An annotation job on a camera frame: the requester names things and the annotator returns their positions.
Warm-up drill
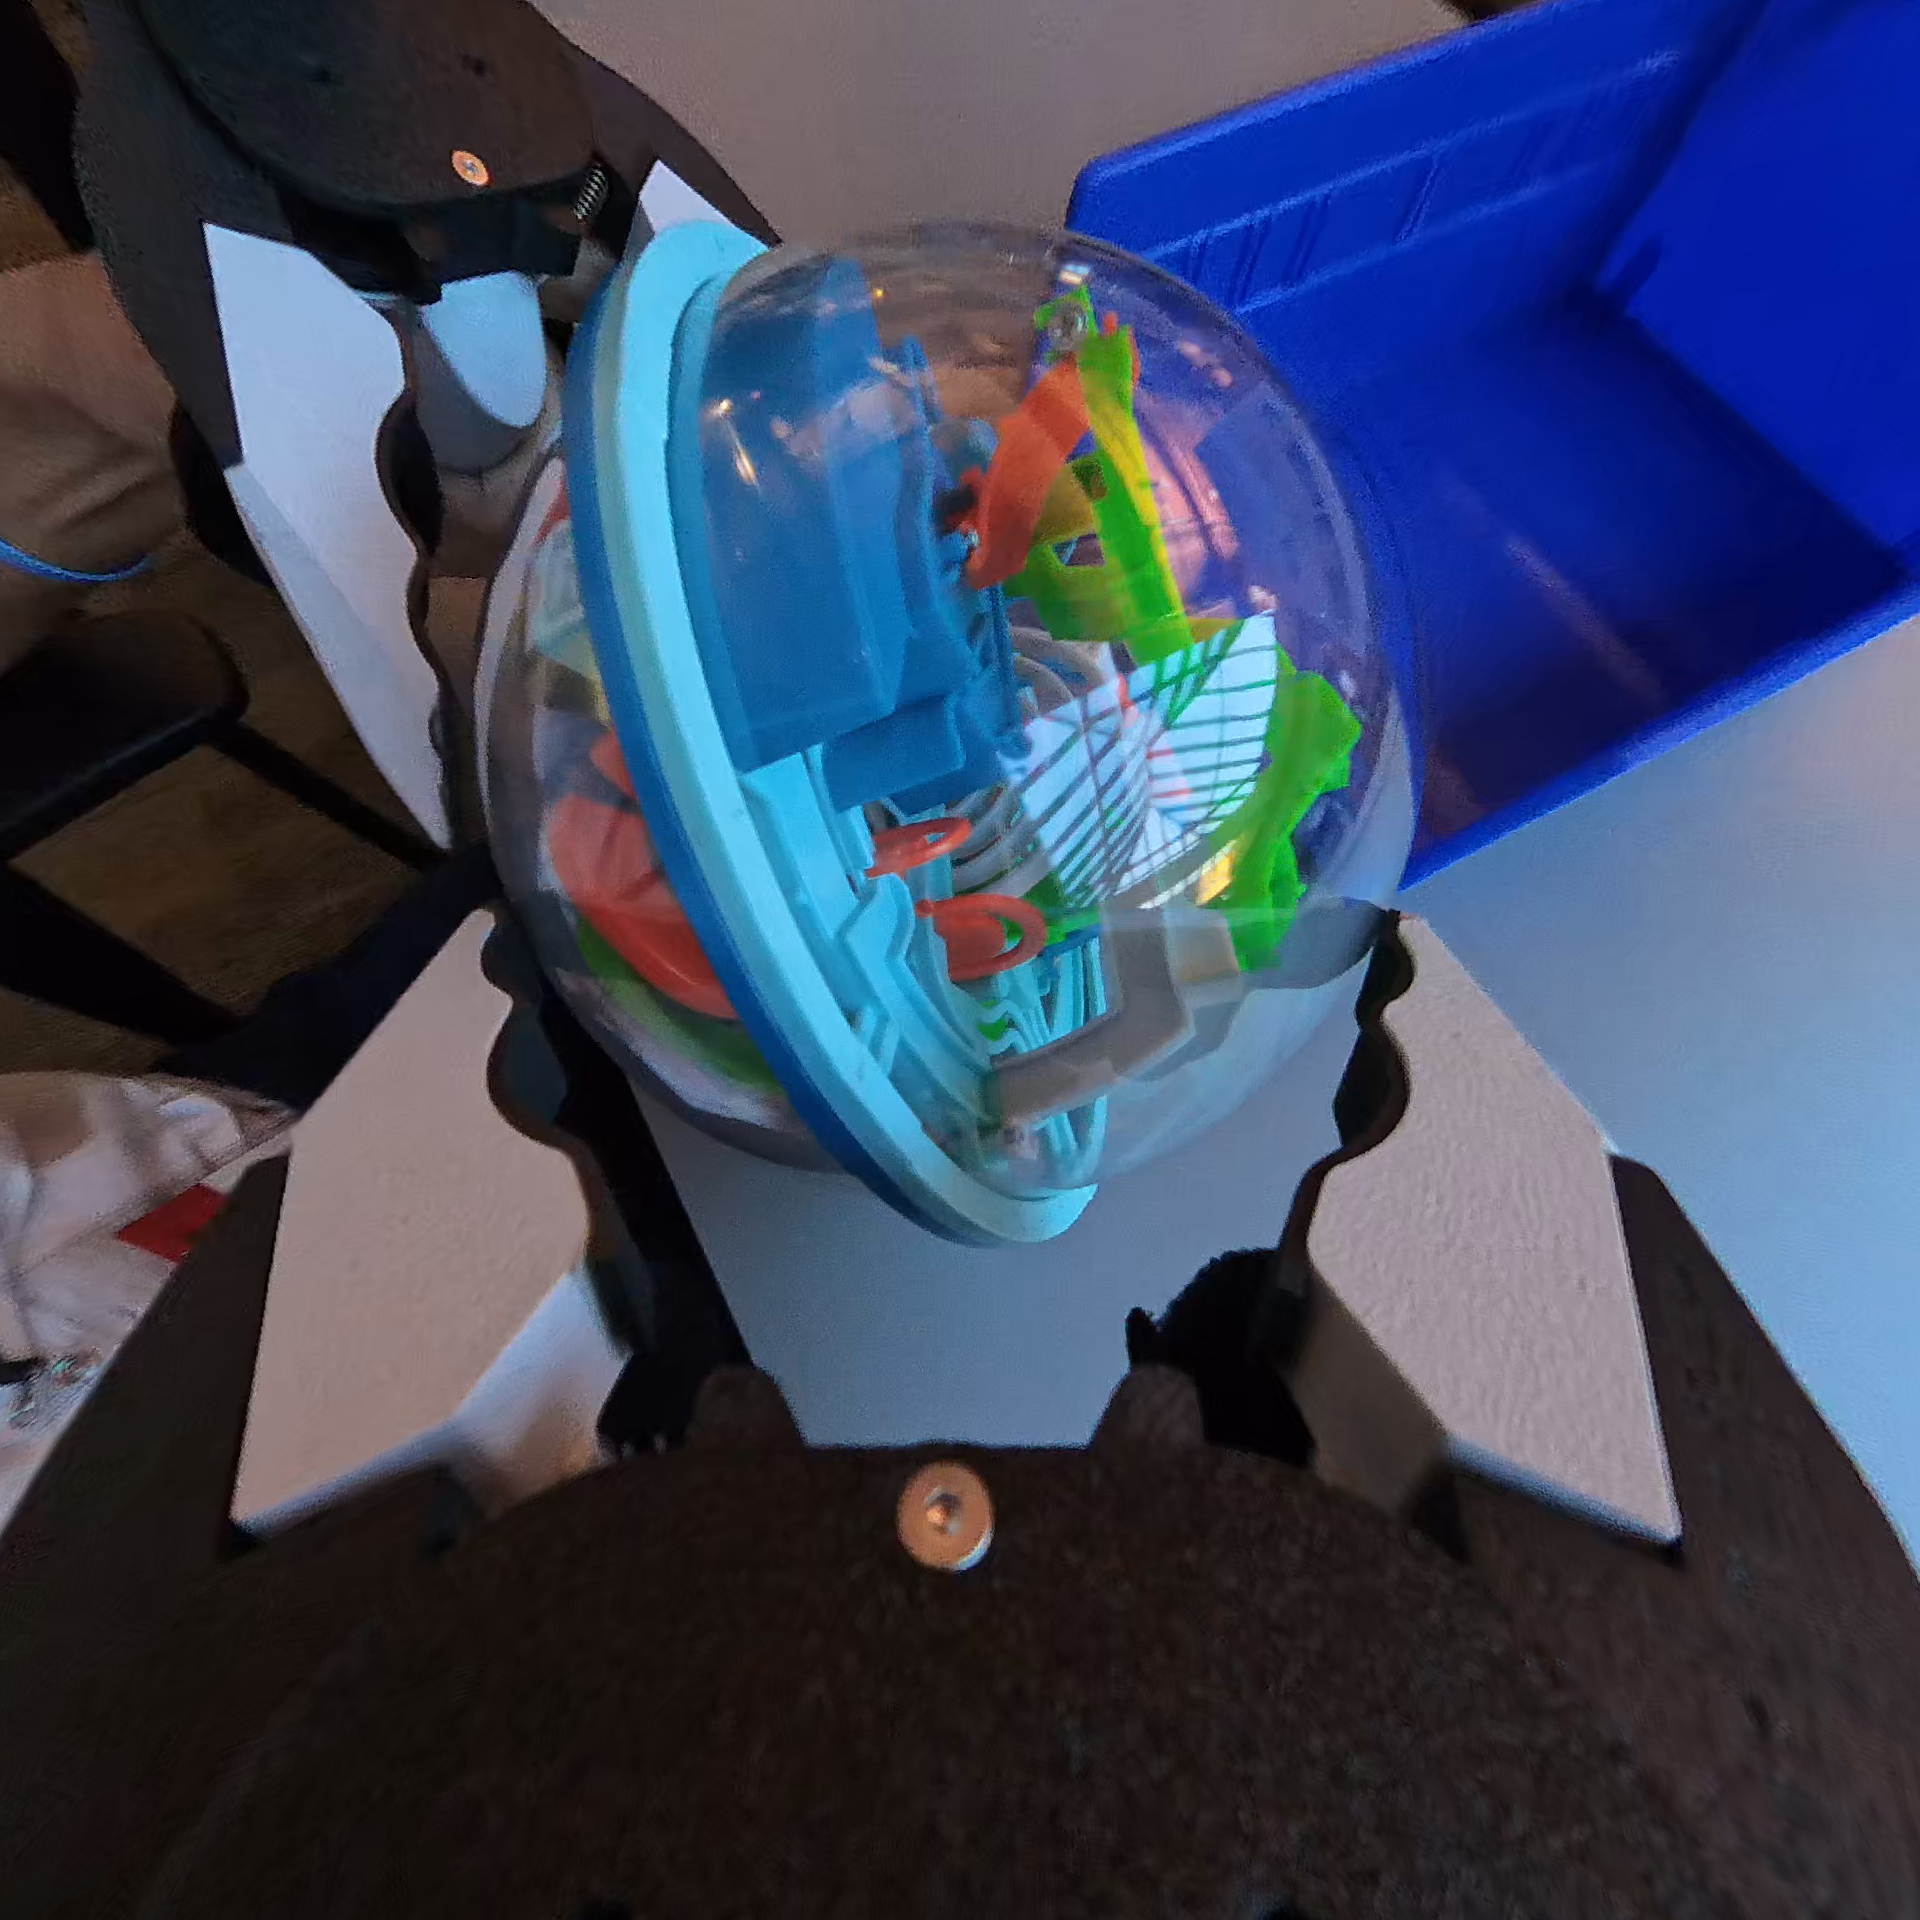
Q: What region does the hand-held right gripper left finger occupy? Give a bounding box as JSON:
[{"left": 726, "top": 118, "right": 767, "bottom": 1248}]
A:
[{"left": 229, "top": 906, "right": 663, "bottom": 1535}]

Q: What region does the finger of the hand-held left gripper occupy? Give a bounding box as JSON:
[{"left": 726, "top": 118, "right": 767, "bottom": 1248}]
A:
[
  {"left": 625, "top": 157, "right": 775, "bottom": 255},
  {"left": 200, "top": 221, "right": 557, "bottom": 848}
]

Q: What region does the black chair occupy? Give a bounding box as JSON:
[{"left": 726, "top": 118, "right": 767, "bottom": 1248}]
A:
[{"left": 0, "top": 598, "right": 505, "bottom": 1104}]

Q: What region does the clear plastic maze ball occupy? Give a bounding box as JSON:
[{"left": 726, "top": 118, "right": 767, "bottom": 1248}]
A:
[{"left": 477, "top": 221, "right": 1414, "bottom": 1249}]

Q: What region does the person's left forearm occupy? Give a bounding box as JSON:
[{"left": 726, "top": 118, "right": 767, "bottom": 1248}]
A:
[{"left": 0, "top": 255, "right": 197, "bottom": 669}]

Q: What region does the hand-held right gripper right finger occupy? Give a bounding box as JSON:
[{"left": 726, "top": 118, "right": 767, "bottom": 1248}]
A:
[{"left": 1270, "top": 906, "right": 1680, "bottom": 1546}]

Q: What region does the blue plastic bin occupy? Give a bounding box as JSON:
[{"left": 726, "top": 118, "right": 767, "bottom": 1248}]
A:
[{"left": 1067, "top": 0, "right": 1920, "bottom": 888}]

